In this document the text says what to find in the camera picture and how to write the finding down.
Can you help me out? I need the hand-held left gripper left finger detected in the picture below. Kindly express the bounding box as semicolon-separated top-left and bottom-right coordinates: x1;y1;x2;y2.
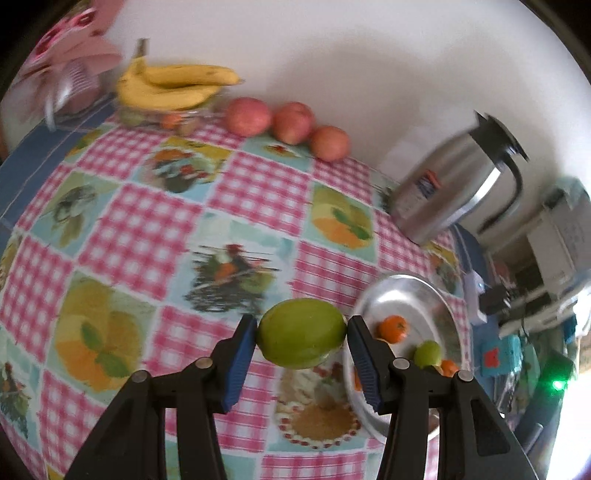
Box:
67;315;258;480

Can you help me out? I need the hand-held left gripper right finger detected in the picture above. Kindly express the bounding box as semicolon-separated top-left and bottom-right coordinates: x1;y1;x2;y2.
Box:
346;315;539;480

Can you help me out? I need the green apple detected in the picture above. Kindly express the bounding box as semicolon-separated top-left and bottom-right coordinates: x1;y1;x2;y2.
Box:
413;340;443;369

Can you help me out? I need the green pear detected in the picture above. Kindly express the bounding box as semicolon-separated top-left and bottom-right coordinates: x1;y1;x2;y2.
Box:
256;298;348;369

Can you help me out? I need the large steel bowl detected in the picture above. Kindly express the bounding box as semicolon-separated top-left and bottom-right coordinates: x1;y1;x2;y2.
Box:
342;274;472;444

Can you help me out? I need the teal box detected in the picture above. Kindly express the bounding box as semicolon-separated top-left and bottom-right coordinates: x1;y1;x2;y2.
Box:
480;336;522;377

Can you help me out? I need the black charger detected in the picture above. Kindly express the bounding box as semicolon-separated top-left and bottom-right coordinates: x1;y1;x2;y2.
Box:
479;285;511;315

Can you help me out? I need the white power strip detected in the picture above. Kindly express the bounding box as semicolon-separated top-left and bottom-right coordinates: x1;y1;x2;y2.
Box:
464;272;485;324

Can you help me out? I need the pink checkered fruit-print tablecloth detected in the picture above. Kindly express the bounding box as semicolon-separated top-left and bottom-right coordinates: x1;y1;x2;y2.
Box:
0;120;472;480

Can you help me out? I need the stainless steel thermos jug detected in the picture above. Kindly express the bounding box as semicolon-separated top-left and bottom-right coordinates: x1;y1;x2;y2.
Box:
385;111;529;246

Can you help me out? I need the red apple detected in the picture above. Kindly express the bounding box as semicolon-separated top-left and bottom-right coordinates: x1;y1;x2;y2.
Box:
224;97;272;137
309;126;352;162
271;102;317;145

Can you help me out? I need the clear glass bowl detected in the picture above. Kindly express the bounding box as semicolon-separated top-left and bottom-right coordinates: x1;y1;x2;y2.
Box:
117;95;222;132

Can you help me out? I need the yellow banana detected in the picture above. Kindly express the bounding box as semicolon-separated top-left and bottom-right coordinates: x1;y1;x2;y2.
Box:
115;39;220;112
139;65;241;88

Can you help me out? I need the pink wrapped bouquet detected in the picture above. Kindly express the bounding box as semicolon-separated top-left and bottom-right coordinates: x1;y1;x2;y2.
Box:
14;0;125;130

